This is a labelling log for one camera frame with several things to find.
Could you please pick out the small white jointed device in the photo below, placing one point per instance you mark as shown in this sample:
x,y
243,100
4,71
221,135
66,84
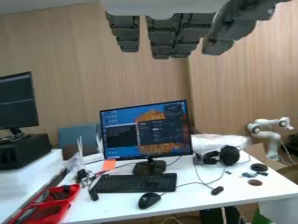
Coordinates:
x,y
270,130

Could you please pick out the black headphones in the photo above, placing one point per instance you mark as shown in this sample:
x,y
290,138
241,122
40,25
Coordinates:
x,y
226,155

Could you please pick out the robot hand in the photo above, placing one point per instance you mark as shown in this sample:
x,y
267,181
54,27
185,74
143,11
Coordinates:
x,y
170,36

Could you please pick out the black keyboard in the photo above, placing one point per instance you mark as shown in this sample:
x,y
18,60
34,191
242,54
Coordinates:
x,y
134,182

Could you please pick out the dark computer monitor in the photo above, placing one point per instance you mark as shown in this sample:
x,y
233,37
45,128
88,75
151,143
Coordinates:
x,y
14,100

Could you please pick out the orange paper note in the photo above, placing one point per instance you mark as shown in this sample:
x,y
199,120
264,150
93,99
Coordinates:
x,y
107,164

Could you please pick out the black box device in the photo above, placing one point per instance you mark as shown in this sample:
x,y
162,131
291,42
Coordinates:
x,y
21,150

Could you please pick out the white desk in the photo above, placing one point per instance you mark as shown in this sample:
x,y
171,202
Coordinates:
x,y
213,200

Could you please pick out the black computer mouse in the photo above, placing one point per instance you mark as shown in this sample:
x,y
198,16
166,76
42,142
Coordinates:
x,y
147,200

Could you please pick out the computer monitor with blue screen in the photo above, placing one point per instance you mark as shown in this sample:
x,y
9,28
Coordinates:
x,y
146,130

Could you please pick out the red tray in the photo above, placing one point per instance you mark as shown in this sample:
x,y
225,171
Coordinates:
x,y
61,193
37,213

